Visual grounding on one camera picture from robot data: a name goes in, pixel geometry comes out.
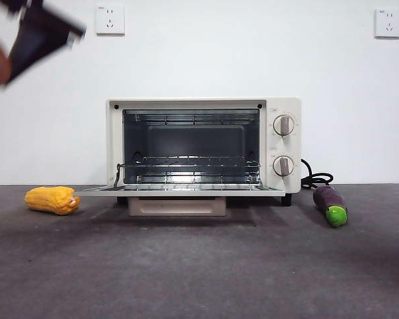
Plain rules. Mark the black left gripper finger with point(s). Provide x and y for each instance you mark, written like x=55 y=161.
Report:
x=33 y=46

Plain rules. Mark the yellow toy corn cob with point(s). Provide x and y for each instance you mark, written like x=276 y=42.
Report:
x=48 y=200

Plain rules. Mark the purple toy eggplant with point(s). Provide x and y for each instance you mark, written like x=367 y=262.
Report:
x=328 y=201

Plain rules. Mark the white wall socket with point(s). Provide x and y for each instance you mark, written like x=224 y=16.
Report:
x=388 y=24
x=110 y=20

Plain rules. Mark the beige round oven knob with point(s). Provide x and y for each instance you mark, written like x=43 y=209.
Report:
x=283 y=165
x=284 y=125

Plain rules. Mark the cream white toaster oven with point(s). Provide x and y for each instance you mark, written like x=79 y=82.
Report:
x=286 y=146

